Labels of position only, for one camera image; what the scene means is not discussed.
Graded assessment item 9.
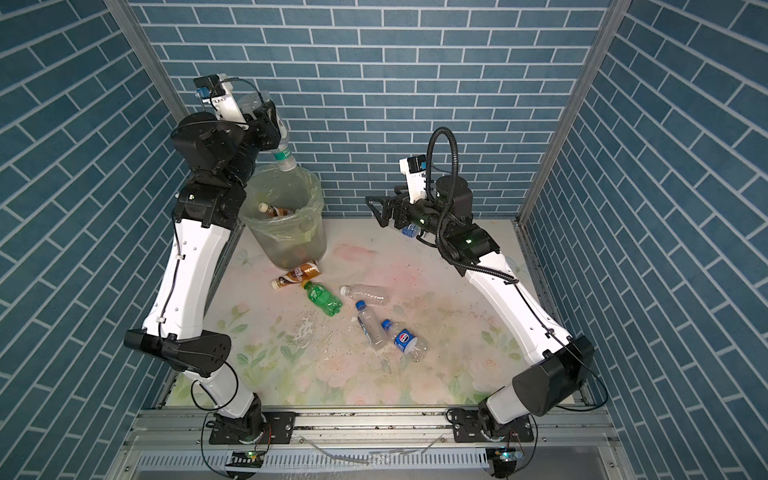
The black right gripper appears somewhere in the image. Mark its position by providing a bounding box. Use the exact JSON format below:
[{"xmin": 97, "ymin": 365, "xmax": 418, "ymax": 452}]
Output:
[{"xmin": 369, "ymin": 184, "xmax": 453, "ymax": 242}]

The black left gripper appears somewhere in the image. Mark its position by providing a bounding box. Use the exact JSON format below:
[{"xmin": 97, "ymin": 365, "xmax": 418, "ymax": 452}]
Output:
[{"xmin": 209, "ymin": 98, "xmax": 278, "ymax": 195}]

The blue label Pocari bottle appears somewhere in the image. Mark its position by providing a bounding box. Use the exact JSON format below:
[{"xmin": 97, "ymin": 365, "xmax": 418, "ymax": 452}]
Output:
[{"xmin": 401, "ymin": 224, "xmax": 421, "ymax": 238}]

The brown Nescafe coffee bottle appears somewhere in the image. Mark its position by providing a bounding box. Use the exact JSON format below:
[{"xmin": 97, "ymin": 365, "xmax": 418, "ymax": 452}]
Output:
[{"xmin": 258, "ymin": 202, "xmax": 295, "ymax": 218}]

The crushed clear bottle white cap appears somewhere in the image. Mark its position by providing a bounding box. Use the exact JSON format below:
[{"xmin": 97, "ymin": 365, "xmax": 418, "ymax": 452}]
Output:
[{"xmin": 340, "ymin": 284, "xmax": 390, "ymax": 305}]

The clear bottle blue cap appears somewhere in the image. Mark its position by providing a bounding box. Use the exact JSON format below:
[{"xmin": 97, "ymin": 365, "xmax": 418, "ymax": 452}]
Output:
[{"xmin": 355, "ymin": 300, "xmax": 387, "ymax": 351}]

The Pepsi bottle blue label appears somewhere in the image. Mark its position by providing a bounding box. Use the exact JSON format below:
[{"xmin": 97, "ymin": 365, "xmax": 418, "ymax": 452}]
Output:
[{"xmin": 381, "ymin": 319, "xmax": 428, "ymax": 362}]

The clear bottle green cap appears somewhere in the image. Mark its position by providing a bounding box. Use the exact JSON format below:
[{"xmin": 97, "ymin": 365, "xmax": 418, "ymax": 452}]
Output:
[{"xmin": 262, "ymin": 92, "xmax": 297, "ymax": 172}]

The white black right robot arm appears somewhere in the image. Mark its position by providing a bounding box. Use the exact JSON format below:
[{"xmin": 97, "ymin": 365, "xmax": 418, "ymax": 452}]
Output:
[{"xmin": 365, "ymin": 177, "xmax": 594, "ymax": 439}]

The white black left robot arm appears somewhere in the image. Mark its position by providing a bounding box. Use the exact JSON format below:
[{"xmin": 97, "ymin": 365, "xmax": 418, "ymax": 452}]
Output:
[{"xmin": 124, "ymin": 101, "xmax": 282, "ymax": 443}]

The brown coffee bottle near bin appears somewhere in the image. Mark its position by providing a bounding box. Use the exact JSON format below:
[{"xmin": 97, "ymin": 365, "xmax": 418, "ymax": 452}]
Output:
[{"xmin": 270, "ymin": 261, "xmax": 321, "ymax": 290}]

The mesh bin with green bag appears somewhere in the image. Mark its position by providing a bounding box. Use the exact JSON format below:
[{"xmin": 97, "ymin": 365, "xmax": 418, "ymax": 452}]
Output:
[{"xmin": 239, "ymin": 164, "xmax": 327, "ymax": 270}]

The green soda bottle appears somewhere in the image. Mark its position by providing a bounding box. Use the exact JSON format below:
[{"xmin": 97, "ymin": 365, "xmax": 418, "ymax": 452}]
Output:
[{"xmin": 303, "ymin": 281, "xmax": 343, "ymax": 316}]

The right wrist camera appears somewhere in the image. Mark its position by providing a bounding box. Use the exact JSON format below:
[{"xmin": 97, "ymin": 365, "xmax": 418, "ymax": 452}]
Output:
[{"xmin": 399, "ymin": 154, "xmax": 426, "ymax": 204}]

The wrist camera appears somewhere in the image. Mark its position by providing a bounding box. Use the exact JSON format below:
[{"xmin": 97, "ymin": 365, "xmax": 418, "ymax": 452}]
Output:
[
  {"xmin": 399, "ymin": 154, "xmax": 426, "ymax": 204},
  {"xmin": 193, "ymin": 73, "xmax": 245, "ymax": 124}
]

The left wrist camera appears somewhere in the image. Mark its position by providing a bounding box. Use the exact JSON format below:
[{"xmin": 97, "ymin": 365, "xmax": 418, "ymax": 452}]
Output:
[{"xmin": 193, "ymin": 73, "xmax": 245, "ymax": 124}]

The black corrugated cable hose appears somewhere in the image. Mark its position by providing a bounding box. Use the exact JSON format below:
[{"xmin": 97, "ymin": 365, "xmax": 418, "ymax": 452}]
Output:
[{"xmin": 424, "ymin": 126, "xmax": 520, "ymax": 284}]

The aluminium mounting rail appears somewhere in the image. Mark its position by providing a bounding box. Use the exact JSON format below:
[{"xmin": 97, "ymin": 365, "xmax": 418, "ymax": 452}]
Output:
[{"xmin": 124, "ymin": 406, "xmax": 620, "ymax": 451}]

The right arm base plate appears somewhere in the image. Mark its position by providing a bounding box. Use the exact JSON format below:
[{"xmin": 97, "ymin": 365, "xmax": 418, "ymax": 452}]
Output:
[{"xmin": 445, "ymin": 407, "xmax": 534, "ymax": 443}]

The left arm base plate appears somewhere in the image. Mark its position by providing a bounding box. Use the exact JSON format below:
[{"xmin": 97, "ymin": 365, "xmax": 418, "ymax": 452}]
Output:
[{"xmin": 206, "ymin": 411, "xmax": 297, "ymax": 445}]

